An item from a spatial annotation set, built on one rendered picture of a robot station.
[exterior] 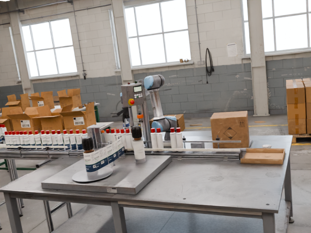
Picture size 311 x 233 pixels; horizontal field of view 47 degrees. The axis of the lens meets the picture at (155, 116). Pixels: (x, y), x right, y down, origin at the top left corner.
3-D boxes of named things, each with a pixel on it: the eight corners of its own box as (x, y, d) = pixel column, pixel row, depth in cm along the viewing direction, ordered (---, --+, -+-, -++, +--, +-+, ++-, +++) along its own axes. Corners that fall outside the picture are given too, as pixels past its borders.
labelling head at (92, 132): (90, 155, 320) (85, 128, 315) (98, 150, 332) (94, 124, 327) (103, 155, 315) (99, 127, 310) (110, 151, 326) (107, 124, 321)
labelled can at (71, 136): (70, 150, 345) (67, 131, 341) (73, 149, 350) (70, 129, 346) (75, 151, 343) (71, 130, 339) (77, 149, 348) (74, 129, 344)
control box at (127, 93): (123, 106, 318) (120, 85, 315) (139, 102, 327) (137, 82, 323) (128, 107, 310) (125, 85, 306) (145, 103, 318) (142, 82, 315)
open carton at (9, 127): (-16, 138, 513) (-21, 113, 506) (5, 131, 555) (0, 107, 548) (7, 137, 502) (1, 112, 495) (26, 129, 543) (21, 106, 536)
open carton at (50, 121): (34, 136, 486) (29, 110, 479) (57, 126, 535) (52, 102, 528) (61, 135, 470) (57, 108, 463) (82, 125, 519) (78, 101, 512)
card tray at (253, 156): (240, 163, 268) (240, 158, 267) (246, 152, 291) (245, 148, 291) (282, 164, 256) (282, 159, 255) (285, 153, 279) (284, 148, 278)
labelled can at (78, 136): (77, 151, 342) (73, 130, 338) (80, 149, 347) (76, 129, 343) (81, 151, 340) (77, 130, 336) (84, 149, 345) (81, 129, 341)
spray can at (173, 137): (171, 152, 302) (168, 128, 298) (173, 150, 306) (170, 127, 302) (176, 152, 299) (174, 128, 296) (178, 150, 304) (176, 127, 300)
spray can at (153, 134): (152, 151, 309) (148, 129, 305) (154, 150, 314) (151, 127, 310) (157, 151, 307) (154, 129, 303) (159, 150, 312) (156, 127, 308)
